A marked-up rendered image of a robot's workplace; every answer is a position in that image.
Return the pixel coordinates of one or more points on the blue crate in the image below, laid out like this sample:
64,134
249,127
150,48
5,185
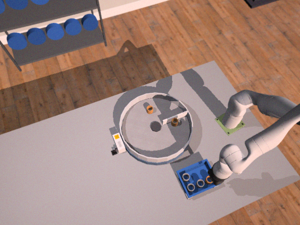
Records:
196,171

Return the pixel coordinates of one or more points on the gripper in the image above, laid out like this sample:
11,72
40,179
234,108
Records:
216,177

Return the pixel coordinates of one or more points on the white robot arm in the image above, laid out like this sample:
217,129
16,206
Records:
231,159

